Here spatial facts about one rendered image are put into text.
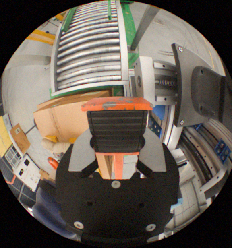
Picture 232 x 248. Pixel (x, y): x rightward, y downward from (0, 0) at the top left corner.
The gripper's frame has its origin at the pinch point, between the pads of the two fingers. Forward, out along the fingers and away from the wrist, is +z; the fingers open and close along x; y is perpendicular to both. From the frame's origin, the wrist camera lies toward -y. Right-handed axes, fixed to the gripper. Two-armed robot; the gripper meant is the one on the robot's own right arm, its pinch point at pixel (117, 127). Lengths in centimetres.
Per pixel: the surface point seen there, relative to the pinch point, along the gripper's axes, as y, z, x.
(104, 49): -38, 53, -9
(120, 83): -7.4, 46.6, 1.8
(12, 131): 24, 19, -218
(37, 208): 19.4, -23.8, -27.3
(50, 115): 1.7, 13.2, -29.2
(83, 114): 2.7, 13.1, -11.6
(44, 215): 19.8, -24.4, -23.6
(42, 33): -83, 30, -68
